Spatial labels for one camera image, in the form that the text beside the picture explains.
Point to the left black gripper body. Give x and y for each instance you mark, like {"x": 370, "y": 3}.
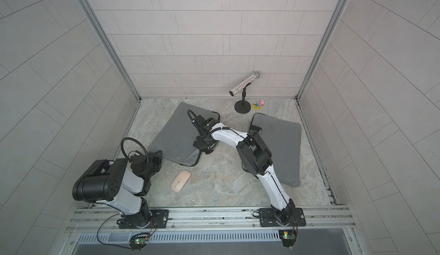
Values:
{"x": 154, "y": 165}

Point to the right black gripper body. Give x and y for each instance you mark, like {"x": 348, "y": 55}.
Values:
{"x": 204, "y": 140}

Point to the grey laptop bag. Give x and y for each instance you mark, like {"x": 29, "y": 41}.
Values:
{"x": 176, "y": 139}
{"x": 283, "y": 138}

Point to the pink computer mouse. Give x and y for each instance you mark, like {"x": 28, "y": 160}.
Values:
{"x": 180, "y": 180}

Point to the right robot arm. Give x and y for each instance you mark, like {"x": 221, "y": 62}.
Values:
{"x": 255, "y": 156}

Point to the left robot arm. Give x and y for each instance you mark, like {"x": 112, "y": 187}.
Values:
{"x": 122, "y": 184}

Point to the black microphone stand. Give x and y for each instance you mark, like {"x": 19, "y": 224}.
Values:
{"x": 243, "y": 106}

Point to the pink yellow toy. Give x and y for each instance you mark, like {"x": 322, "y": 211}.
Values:
{"x": 259, "y": 104}

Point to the left circuit board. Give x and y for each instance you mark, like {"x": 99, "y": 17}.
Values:
{"x": 139, "y": 241}

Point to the circuit board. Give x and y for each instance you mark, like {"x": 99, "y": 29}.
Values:
{"x": 288, "y": 237}
{"x": 139, "y": 241}

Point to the glitter microphone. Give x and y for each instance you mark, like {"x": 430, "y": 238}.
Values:
{"x": 243, "y": 84}

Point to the right circuit board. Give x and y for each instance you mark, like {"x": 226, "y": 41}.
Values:
{"x": 288, "y": 237}

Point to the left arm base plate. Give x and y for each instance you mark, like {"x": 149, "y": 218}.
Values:
{"x": 155, "y": 219}

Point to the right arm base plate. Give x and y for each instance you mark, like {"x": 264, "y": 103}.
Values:
{"x": 271, "y": 217}

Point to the aluminium mounting rail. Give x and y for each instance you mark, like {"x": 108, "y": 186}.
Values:
{"x": 213, "y": 218}

